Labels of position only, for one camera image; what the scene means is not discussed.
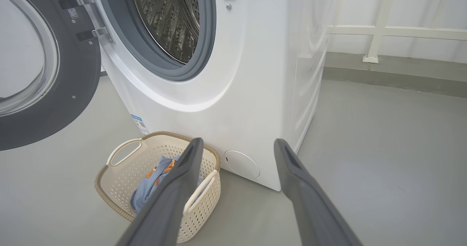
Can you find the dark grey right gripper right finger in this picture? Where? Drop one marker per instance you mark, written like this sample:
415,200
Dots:
313,209

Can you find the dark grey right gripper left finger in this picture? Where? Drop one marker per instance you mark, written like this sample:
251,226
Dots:
164,209

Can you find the blue cartoon print garment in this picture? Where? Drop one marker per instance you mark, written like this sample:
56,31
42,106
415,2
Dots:
149,187

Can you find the black round glass washer door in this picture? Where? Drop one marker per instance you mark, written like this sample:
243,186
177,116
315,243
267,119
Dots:
80,92

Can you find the white front-load washing machine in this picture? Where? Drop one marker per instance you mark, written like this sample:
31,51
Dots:
255,92

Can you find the grey rubber door gasket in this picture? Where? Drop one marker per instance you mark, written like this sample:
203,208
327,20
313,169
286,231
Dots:
208,38

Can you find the stainless steel washing machine drum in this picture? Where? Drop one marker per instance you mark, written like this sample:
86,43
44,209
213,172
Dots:
168,23

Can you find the metal door hinge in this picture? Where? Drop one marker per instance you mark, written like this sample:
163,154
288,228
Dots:
98,19

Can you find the cream perforated laundry basket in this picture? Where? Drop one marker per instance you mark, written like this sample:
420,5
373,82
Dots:
120,180

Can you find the round white filter cover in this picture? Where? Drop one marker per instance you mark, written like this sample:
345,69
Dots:
241,164

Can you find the blue energy label sticker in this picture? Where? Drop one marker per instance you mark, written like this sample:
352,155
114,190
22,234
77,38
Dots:
139,125

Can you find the small QR code sticker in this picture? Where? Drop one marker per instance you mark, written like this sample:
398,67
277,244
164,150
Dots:
73,13

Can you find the white metal railing frame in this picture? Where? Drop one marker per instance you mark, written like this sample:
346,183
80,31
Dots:
379,30

